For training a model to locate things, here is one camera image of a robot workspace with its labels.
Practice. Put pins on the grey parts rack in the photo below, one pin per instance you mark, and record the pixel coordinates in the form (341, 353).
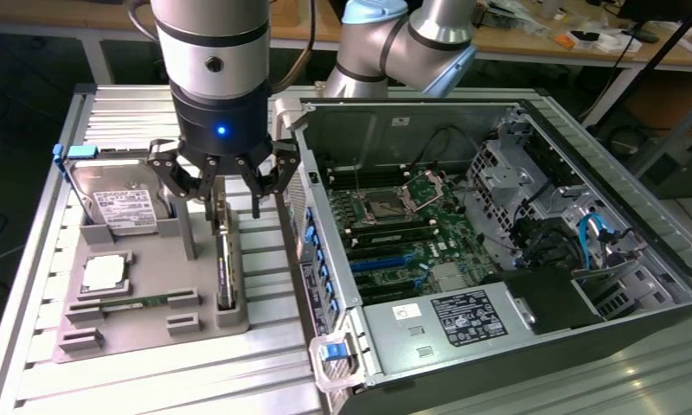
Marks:
(139, 330)

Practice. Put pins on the metal drive cage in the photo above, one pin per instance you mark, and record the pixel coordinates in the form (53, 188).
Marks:
(505, 181)

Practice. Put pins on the green motherboard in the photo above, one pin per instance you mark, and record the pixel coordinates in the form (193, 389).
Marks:
(445, 233)

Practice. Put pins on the blue case release latch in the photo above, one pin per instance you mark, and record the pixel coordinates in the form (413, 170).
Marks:
(333, 351)

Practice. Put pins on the black equipment box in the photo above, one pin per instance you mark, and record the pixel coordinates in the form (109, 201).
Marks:
(681, 173)

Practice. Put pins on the silver CPU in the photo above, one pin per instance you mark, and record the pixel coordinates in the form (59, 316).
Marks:
(105, 273)

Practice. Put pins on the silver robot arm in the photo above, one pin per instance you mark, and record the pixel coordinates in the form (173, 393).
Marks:
(207, 43)

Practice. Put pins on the blue expansion slot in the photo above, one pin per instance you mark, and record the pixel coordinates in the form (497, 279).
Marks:
(381, 263)

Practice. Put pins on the grey power supply unit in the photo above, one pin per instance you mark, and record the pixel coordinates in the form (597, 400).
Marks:
(405, 346)

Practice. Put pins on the open black PC case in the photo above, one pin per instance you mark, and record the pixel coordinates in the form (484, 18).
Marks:
(554, 372)

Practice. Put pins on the graphics card with metal bracket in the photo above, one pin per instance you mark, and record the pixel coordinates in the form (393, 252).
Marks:
(226, 268)

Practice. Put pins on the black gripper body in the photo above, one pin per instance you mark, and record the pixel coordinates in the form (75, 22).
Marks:
(222, 116)

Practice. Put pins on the black fan shroud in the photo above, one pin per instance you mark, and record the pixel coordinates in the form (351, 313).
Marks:
(545, 302)

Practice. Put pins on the black RAM stick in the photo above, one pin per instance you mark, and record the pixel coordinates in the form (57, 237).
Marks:
(393, 237)

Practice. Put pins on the green RAM stick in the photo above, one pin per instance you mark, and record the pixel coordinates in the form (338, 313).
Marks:
(142, 301)

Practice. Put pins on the metal socket locking lever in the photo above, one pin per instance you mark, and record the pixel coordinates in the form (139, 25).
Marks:
(358, 175)

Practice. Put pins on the perforated metal disk bay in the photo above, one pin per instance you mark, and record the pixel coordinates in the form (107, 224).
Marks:
(612, 298)

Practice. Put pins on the wooden desk with white frame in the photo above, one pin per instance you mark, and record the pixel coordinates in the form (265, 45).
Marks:
(63, 13)

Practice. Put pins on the small orange item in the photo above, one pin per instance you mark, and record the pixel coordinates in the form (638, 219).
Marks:
(565, 40)

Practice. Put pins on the CPU socket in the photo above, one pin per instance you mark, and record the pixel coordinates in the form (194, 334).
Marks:
(381, 206)

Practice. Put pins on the white case sticker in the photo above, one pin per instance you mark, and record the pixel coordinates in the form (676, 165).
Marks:
(401, 121)

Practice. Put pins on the black chassis intrusion switch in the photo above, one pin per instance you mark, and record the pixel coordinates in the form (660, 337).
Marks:
(313, 176)

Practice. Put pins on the hard disk with blue carrier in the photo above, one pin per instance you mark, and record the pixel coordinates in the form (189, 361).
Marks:
(122, 203)

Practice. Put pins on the metal socket cover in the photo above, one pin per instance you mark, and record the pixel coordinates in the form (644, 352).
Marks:
(429, 190)

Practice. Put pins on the silver chipset heatsink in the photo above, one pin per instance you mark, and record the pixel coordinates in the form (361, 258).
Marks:
(450, 277)

